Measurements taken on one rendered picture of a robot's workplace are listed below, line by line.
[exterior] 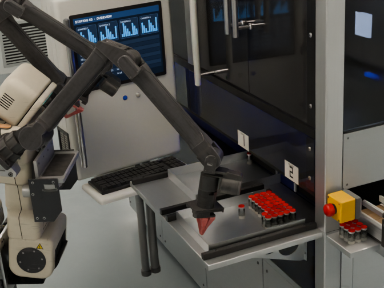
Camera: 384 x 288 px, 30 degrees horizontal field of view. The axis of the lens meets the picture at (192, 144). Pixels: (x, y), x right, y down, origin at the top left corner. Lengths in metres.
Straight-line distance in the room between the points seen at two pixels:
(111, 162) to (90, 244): 1.22
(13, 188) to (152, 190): 0.50
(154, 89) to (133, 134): 0.93
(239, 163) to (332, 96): 0.78
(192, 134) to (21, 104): 0.60
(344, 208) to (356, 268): 0.34
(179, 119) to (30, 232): 0.74
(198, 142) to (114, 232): 2.20
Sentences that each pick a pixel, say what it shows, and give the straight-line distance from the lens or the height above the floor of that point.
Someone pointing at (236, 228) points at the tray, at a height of 0.88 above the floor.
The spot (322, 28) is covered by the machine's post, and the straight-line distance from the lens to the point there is 2.09.
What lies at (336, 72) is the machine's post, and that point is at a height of 1.40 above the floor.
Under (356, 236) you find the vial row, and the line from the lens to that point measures 2.26.
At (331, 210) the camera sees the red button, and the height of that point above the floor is 1.00.
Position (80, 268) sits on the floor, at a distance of 3.95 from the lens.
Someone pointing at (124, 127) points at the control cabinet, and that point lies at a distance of 2.99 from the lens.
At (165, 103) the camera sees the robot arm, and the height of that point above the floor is 1.34.
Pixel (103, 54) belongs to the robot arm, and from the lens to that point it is 2.12.
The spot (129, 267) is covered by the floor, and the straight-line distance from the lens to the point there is 3.89.
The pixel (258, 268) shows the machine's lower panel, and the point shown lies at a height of 0.51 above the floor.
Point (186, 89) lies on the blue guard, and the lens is 3.09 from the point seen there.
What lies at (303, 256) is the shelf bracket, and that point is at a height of 0.74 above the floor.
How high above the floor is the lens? 2.00
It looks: 22 degrees down
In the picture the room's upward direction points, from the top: 4 degrees counter-clockwise
